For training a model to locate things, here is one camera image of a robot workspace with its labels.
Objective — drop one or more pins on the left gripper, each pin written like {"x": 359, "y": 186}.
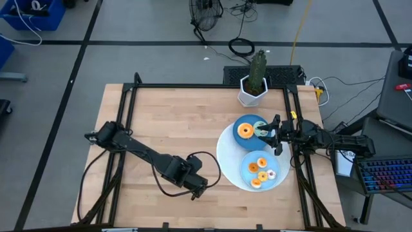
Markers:
{"x": 190, "y": 177}

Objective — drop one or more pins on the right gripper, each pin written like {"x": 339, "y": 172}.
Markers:
{"x": 289, "y": 133}

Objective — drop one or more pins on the mint iced striped donut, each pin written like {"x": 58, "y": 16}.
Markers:
{"x": 259, "y": 132}

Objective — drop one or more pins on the large white iced donut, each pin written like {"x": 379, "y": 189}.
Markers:
{"x": 241, "y": 132}

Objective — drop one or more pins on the small cream donut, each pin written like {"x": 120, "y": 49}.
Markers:
{"x": 259, "y": 164}

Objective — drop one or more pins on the small white pink-sprinkled donut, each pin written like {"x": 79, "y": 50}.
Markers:
{"x": 273, "y": 176}

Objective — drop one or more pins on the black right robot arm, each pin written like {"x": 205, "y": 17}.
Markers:
{"x": 341, "y": 141}

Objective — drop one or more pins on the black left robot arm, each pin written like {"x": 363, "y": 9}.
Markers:
{"x": 141, "y": 151}

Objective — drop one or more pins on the dark blue plate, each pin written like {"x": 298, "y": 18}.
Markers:
{"x": 251, "y": 143}

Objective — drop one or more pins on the white hexagonal plant pot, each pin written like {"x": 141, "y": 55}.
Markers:
{"x": 248, "y": 98}

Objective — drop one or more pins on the white round placemat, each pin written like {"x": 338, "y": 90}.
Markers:
{"x": 228, "y": 158}

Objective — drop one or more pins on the light blue plate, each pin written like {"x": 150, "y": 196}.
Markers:
{"x": 249, "y": 180}

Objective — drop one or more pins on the black computer tower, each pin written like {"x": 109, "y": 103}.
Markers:
{"x": 283, "y": 75}

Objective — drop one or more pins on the yellow power plug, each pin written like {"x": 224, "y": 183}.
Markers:
{"x": 318, "y": 93}

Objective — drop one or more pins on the tall green cactus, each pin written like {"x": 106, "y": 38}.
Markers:
{"x": 257, "y": 71}

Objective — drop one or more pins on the white paper sheet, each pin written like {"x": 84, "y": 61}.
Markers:
{"x": 344, "y": 166}

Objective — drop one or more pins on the backlit rainbow keyboard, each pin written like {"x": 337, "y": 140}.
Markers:
{"x": 386, "y": 174}

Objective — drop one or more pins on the dark grey desk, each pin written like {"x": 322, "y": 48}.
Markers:
{"x": 392, "y": 103}

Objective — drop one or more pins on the black floor fan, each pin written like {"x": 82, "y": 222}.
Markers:
{"x": 205, "y": 14}

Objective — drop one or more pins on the small red device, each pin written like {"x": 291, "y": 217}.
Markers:
{"x": 403, "y": 86}

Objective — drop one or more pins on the black desk device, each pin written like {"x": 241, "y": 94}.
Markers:
{"x": 406, "y": 66}

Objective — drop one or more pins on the blue plastic bin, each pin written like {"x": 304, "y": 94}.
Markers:
{"x": 48, "y": 19}
{"x": 4, "y": 51}

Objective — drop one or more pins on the black aluminium table frame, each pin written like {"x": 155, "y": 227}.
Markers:
{"x": 206, "y": 86}

